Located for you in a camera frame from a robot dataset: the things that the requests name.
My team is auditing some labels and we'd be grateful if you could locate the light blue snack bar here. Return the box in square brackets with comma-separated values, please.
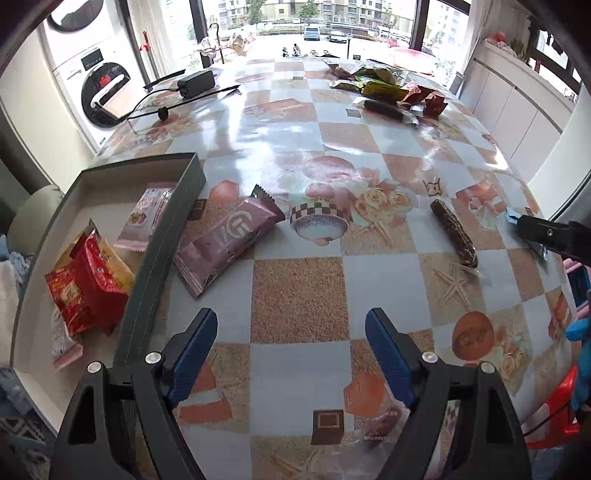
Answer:
[505, 207, 548, 262]

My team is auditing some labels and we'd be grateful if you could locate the pink crispy cranberry snack packet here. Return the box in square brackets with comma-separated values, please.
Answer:
[114, 182, 176, 252]

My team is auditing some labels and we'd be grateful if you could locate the blue gloved hand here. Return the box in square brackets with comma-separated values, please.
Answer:
[565, 317, 591, 411]

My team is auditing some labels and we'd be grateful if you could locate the pink plastic stool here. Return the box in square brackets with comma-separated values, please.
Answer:
[563, 259, 591, 319]

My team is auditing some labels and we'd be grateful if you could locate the small pink packet in box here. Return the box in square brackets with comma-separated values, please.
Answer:
[51, 307, 84, 371]

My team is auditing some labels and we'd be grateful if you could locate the red plastic stool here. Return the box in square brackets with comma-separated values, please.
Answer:
[522, 366, 579, 449]

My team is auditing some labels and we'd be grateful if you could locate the dark brown snack bar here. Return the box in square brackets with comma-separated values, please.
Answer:
[430, 199, 478, 269]

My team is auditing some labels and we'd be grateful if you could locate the red snack packet in box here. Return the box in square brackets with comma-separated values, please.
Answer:
[71, 233, 129, 336]

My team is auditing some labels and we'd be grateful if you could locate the white cabinet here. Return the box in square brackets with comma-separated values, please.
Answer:
[460, 42, 574, 182]

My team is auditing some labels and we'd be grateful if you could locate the yellow snack packet in box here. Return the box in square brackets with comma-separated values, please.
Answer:
[54, 220, 134, 295]

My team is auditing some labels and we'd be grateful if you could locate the mauve pink snack bar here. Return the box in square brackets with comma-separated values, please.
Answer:
[173, 184, 286, 298]

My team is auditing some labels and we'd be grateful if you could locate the red snack bag pile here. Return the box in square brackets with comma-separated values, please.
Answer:
[400, 85, 448, 118]

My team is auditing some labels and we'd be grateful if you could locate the dark wrapped snack stick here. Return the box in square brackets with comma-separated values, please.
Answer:
[363, 99, 405, 121]

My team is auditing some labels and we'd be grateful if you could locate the dark green storage box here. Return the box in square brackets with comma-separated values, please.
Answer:
[8, 151, 208, 370]

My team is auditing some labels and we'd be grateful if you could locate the green snack bag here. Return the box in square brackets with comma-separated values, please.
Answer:
[329, 62, 413, 102]

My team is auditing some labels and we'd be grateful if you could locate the black power adapter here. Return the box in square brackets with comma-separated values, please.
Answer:
[177, 70, 215, 99]

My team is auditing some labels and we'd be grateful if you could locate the white washing machine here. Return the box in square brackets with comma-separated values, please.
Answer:
[40, 1, 146, 152]

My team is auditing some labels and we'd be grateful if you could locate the black adapter cable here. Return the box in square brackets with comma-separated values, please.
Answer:
[91, 84, 243, 122]

